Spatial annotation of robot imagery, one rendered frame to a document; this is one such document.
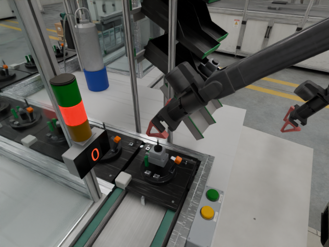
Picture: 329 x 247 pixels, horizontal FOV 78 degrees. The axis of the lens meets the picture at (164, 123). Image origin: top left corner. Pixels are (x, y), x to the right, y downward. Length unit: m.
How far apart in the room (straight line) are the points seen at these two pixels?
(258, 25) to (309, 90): 3.64
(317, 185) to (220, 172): 1.53
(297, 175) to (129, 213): 0.74
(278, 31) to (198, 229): 4.15
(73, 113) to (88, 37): 1.01
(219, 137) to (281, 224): 0.48
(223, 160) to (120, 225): 0.54
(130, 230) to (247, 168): 0.58
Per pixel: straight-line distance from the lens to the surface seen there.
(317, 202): 2.27
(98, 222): 0.75
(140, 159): 0.85
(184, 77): 0.52
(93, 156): 0.57
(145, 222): 0.76
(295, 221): 0.95
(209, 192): 0.76
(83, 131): 0.51
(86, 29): 1.44
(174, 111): 0.56
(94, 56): 1.48
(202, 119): 0.97
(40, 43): 0.46
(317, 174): 2.50
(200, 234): 0.70
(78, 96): 0.47
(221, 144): 1.10
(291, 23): 4.49
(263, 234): 0.87
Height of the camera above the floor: 1.60
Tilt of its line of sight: 38 degrees down
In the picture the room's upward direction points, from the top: straight up
